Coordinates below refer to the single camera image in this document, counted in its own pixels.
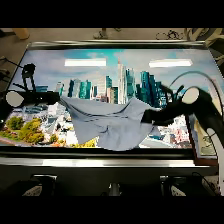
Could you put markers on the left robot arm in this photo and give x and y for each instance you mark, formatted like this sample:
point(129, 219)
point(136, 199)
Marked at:
point(40, 97)

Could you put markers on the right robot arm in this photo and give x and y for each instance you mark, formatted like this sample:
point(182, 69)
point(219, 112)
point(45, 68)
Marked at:
point(203, 105)

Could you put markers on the grey shirt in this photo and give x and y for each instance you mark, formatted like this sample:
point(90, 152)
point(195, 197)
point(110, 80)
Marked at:
point(110, 126)

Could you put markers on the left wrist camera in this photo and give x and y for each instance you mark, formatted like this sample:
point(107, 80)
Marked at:
point(28, 71)

